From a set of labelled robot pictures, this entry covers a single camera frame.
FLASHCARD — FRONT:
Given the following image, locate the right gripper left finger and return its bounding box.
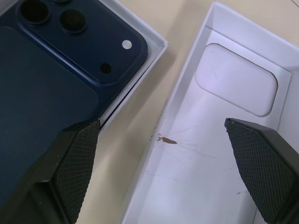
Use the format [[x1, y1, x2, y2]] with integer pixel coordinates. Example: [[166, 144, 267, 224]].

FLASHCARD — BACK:
[[0, 119, 101, 224]]

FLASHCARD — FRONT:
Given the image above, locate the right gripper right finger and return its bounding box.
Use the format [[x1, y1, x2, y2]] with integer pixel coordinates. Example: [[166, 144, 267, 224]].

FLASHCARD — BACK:
[[224, 117, 299, 224]]

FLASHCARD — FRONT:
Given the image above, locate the dark blue smartphone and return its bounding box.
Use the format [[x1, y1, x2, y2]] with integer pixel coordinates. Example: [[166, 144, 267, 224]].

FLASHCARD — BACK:
[[0, 0, 149, 206]]

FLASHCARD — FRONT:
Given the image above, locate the white phone box tray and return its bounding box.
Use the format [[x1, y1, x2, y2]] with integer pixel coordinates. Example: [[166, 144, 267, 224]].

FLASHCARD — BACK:
[[121, 1, 299, 224]]

